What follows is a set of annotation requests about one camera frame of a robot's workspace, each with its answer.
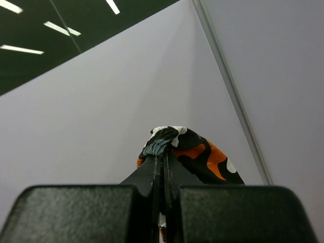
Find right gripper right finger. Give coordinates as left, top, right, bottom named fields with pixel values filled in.
left=163, top=152, right=317, bottom=242

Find orange black camouflage shorts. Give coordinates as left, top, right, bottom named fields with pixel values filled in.
left=137, top=125, right=245, bottom=243

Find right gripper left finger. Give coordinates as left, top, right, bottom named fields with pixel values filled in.
left=1, top=156, right=160, bottom=242

